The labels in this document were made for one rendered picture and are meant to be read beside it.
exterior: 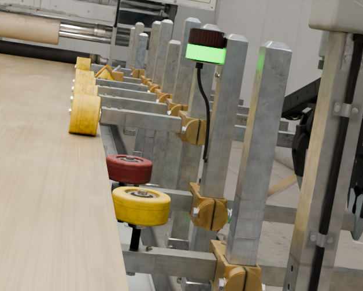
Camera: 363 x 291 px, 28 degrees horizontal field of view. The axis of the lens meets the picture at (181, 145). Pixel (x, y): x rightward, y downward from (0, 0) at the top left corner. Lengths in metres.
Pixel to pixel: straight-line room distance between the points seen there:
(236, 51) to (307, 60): 6.13
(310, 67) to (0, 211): 6.49
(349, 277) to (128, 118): 0.60
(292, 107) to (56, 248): 0.47
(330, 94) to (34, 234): 0.33
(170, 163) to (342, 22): 1.08
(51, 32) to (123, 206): 2.80
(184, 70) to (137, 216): 0.76
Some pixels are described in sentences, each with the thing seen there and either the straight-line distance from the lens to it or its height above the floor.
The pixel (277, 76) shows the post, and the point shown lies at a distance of 0.94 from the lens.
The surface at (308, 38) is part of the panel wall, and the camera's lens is 7.37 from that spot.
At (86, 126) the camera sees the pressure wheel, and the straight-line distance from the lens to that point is 1.44.
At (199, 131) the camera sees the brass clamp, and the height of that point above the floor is 0.95.
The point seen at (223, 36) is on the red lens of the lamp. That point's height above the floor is 1.13.
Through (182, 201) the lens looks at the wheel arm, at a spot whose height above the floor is 0.85.
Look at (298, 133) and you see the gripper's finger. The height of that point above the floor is 1.02.
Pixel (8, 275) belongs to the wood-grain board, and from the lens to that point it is 0.65.
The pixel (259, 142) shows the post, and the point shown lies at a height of 1.01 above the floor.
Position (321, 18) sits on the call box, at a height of 1.16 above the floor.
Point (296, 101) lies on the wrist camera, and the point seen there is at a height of 1.06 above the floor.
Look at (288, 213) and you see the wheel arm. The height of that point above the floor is 0.85.
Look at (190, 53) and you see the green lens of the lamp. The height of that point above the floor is 1.10.
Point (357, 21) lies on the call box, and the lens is 0.67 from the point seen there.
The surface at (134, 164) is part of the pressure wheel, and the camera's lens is 1.20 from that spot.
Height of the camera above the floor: 1.12
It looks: 8 degrees down
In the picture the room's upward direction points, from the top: 9 degrees clockwise
